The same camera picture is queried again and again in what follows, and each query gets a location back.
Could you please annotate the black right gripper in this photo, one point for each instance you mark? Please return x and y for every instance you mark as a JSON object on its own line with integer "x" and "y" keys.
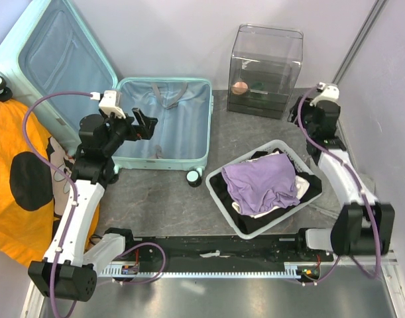
{"x": 293, "y": 110}

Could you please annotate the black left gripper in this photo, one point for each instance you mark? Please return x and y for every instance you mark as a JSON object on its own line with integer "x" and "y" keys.
{"x": 144, "y": 129}

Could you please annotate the white perforated plastic basket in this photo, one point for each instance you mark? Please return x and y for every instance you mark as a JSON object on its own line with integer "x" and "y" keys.
{"x": 248, "y": 227}

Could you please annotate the green round cosmetic case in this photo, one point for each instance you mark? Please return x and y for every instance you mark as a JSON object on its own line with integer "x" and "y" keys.
{"x": 258, "y": 87}

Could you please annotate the clear smoky plastic container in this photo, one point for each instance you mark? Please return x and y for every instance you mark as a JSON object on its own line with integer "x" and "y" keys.
{"x": 267, "y": 54}

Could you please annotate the purple garment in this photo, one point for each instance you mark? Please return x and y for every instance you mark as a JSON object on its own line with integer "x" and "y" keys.
{"x": 258, "y": 185}

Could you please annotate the light blue hard suitcase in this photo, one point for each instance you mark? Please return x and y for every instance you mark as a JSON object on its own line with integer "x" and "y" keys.
{"x": 50, "y": 52}

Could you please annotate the black garment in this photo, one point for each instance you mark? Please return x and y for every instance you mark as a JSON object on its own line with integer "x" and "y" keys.
{"x": 263, "y": 188}

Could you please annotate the green bottle black cap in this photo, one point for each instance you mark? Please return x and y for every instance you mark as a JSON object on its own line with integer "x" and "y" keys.
{"x": 258, "y": 96}

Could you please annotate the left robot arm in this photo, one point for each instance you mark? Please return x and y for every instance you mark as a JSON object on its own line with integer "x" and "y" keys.
{"x": 67, "y": 270}

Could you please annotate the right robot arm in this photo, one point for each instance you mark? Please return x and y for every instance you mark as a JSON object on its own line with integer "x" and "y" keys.
{"x": 364, "y": 225}

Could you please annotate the grey folded cloth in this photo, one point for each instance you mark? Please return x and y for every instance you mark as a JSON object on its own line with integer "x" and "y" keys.
{"x": 327, "y": 203}

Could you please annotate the orange cartoon mouse bag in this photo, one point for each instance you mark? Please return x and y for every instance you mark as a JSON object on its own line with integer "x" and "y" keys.
{"x": 32, "y": 195}

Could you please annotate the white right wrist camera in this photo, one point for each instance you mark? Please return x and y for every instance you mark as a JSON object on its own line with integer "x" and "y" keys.
{"x": 327, "y": 92}

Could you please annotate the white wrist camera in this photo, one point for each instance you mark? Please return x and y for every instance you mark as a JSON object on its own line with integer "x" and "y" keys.
{"x": 109, "y": 103}
{"x": 327, "y": 92}

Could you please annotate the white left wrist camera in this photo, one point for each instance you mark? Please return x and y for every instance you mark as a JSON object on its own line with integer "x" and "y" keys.
{"x": 109, "y": 103}

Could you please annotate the aluminium frame post right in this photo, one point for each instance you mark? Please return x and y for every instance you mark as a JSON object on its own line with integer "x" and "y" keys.
{"x": 365, "y": 29}

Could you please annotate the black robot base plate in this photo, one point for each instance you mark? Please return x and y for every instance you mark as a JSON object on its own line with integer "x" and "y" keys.
{"x": 160, "y": 252}

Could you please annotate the white slotted cable duct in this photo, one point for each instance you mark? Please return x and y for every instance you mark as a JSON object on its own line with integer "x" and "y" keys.
{"x": 221, "y": 269}

